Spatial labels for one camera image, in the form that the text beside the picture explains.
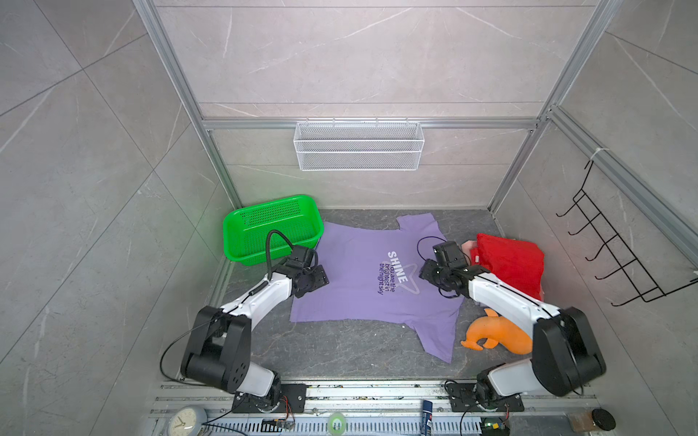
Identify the green circuit board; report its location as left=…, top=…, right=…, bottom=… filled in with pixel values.
left=481, top=417, right=511, bottom=436

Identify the green plastic basket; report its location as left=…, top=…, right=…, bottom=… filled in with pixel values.
left=223, top=195, right=325, bottom=266

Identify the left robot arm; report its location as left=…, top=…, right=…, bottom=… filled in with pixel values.
left=180, top=265, right=329, bottom=401

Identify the blue spray can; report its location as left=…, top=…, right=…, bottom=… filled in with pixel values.
left=420, top=400, right=433, bottom=436

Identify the small electronics board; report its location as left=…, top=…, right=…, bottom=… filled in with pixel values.
left=261, top=419, right=296, bottom=432

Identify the purple t-shirt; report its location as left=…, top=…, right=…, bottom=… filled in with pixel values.
left=290, top=214, right=464, bottom=363

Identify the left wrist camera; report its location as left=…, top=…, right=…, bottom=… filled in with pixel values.
left=286, top=245, right=317, bottom=269

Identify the red folded t-shirt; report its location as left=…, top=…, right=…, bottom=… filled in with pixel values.
left=470, top=234, right=545, bottom=301

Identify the black corrugated cable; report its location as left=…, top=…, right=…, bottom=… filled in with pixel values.
left=264, top=229, right=296, bottom=282

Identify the black wire hook rack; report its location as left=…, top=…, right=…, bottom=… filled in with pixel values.
left=555, top=159, right=697, bottom=308

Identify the brown jar black lid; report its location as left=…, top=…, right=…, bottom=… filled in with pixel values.
left=567, top=408, right=616, bottom=433

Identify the green tape roll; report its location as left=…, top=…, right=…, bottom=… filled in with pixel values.
left=327, top=412, right=347, bottom=436

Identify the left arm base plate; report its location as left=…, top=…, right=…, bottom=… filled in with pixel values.
left=233, top=383, right=308, bottom=414

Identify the orange plush toy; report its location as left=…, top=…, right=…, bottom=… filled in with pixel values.
left=461, top=308, right=533, bottom=355

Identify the white wire mesh shelf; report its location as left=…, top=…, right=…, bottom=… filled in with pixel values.
left=293, top=121, right=425, bottom=172

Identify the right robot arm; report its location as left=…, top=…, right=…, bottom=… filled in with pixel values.
left=420, top=260, right=606, bottom=410

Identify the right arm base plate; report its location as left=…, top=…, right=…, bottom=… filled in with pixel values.
left=444, top=380, right=525, bottom=412

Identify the pink folded t-shirt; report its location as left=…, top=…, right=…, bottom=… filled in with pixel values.
left=461, top=241, right=476, bottom=255

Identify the white analog clock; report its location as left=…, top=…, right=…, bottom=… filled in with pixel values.
left=165, top=405, right=208, bottom=436

